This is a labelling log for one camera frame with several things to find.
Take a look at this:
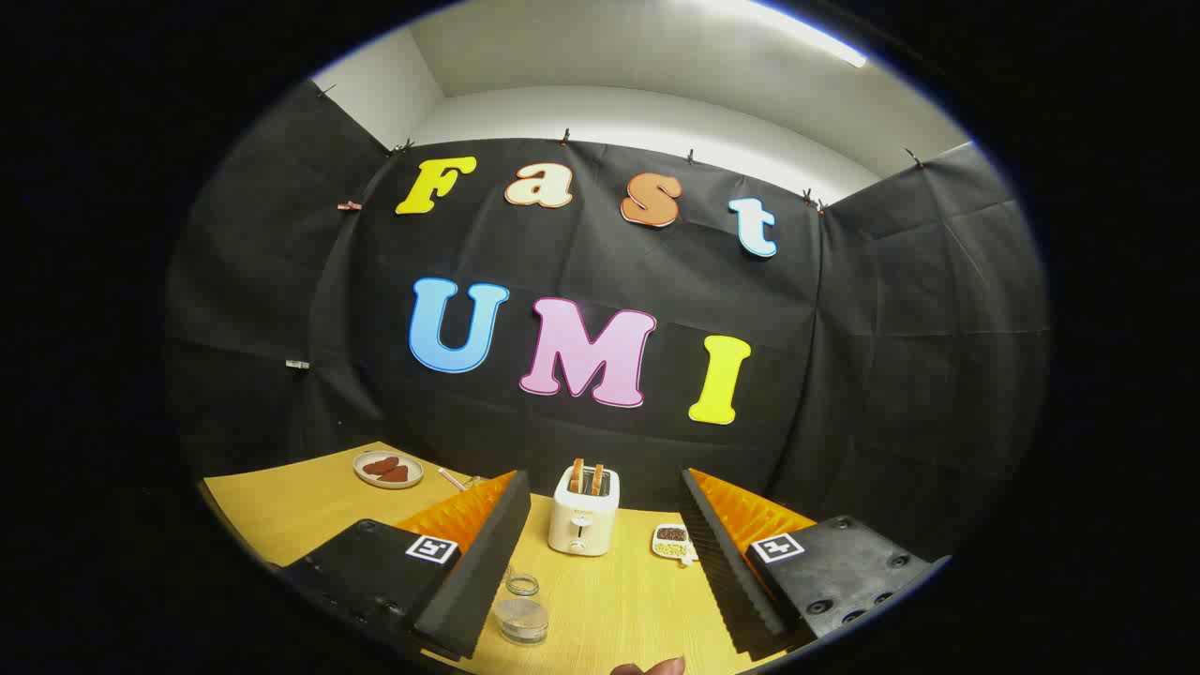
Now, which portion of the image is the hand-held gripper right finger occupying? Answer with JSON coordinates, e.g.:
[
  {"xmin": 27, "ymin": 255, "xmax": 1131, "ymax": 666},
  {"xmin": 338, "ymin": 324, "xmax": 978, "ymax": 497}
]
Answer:
[{"xmin": 679, "ymin": 467, "xmax": 953, "ymax": 662}]

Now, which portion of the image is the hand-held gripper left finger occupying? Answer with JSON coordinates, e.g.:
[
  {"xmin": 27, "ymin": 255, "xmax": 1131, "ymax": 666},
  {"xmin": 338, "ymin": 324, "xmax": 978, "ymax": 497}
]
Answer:
[{"xmin": 281, "ymin": 469, "xmax": 533, "ymax": 660}]

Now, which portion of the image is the clear plastic juice bottle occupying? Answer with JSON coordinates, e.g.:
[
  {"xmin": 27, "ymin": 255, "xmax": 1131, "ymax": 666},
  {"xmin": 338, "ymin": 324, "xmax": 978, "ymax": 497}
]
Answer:
[{"xmin": 494, "ymin": 572, "xmax": 551, "ymax": 646}]

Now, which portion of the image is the white divided seasoning dish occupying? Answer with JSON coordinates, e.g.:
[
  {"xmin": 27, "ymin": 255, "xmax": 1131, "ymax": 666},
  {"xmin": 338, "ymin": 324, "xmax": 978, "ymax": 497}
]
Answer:
[{"xmin": 652, "ymin": 523, "xmax": 700, "ymax": 567}]

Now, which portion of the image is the cream toaster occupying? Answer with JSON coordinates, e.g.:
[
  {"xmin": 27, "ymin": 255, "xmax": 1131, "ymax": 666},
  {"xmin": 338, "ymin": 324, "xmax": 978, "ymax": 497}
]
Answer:
[{"xmin": 547, "ymin": 464, "xmax": 622, "ymax": 558}]

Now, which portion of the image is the small round plate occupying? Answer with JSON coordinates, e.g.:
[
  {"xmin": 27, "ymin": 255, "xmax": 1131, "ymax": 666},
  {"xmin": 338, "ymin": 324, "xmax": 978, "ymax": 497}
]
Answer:
[{"xmin": 352, "ymin": 450, "xmax": 425, "ymax": 490}]

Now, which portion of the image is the wooden table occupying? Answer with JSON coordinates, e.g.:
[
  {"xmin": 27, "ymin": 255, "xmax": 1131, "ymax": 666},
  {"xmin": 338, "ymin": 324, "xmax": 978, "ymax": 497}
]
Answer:
[{"xmin": 202, "ymin": 441, "xmax": 798, "ymax": 675}]

